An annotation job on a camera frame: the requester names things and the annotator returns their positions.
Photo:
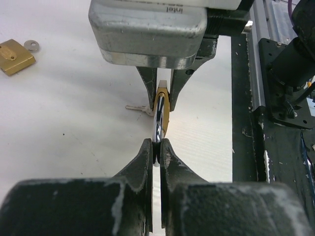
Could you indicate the small brass padlock top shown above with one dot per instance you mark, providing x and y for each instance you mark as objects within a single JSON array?
[{"x": 14, "y": 57}]

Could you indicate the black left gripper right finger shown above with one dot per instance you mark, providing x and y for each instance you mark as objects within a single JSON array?
[{"x": 192, "y": 206}]

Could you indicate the small top padlock key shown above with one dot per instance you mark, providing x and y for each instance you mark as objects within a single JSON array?
[{"x": 32, "y": 45}]

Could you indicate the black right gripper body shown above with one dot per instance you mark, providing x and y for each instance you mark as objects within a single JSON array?
[{"x": 215, "y": 22}]

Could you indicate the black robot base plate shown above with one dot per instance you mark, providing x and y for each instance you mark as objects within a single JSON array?
[{"x": 263, "y": 150}]

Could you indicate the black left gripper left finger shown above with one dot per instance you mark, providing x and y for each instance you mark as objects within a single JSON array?
[{"x": 102, "y": 206}]

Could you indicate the long shackle padlock keys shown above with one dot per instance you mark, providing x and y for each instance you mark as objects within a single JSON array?
[{"x": 146, "y": 109}]

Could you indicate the brass padlock long shackle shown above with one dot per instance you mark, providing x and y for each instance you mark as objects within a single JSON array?
[{"x": 161, "y": 119}]

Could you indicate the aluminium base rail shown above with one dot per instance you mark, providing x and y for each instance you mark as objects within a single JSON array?
[{"x": 271, "y": 21}]

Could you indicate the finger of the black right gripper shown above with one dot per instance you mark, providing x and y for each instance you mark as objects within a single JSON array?
[
  {"x": 179, "y": 77},
  {"x": 149, "y": 78}
]

